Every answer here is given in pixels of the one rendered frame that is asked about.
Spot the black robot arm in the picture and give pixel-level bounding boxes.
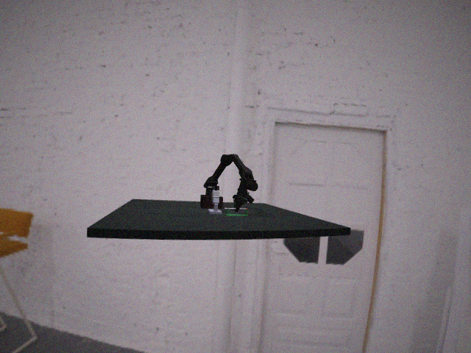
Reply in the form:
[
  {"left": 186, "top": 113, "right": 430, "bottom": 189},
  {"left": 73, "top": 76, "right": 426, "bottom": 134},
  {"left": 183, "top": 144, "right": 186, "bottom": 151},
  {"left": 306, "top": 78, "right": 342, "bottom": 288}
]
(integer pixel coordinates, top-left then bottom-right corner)
[{"left": 204, "top": 154, "right": 258, "bottom": 203}]

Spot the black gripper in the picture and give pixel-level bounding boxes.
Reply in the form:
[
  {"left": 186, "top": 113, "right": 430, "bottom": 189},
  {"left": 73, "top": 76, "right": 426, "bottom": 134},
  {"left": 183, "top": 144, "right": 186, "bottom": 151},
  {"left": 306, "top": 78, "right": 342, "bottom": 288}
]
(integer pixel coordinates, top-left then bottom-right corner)
[{"left": 233, "top": 188, "right": 248, "bottom": 212}]

